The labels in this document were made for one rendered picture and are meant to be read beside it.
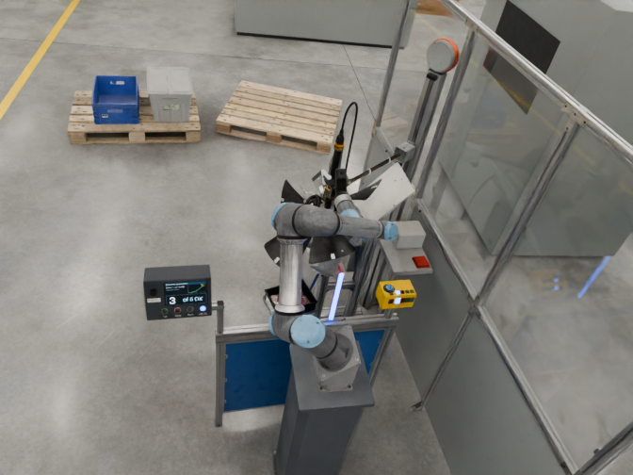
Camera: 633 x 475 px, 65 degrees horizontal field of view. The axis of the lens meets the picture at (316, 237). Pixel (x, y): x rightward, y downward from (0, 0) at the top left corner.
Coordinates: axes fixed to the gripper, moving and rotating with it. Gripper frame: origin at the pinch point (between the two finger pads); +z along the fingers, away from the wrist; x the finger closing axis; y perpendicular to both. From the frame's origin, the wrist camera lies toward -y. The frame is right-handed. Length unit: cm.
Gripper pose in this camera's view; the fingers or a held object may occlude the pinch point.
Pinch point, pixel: (332, 169)
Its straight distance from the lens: 232.2
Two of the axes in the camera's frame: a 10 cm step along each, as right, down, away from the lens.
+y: -1.4, 7.4, 6.6
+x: 9.7, -0.4, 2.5
